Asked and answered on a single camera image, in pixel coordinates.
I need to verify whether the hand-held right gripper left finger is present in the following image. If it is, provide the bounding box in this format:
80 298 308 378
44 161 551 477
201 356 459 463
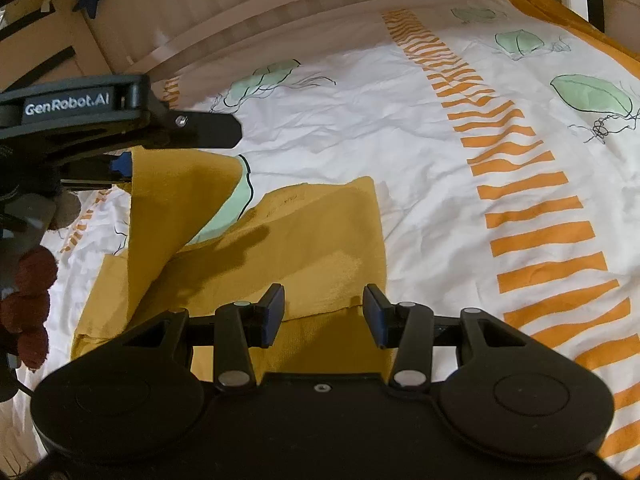
120 282 287 391

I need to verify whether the mustard yellow garment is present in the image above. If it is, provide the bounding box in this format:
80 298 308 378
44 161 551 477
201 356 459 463
70 147 396 376

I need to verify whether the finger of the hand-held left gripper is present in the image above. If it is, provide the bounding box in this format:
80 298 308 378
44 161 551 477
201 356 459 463
144 109 243 151
59 150 134 193

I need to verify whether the printed white bed sheet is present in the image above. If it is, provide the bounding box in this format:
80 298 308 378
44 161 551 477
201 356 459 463
0 0 640 480

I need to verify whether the black cable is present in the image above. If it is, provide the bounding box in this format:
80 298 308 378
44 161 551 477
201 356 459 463
0 355 38 403

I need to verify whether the person's left hand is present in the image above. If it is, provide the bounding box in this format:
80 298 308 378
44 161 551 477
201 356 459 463
0 245 59 370

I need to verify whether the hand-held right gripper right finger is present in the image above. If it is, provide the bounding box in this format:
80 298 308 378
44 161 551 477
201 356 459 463
362 284 531 391

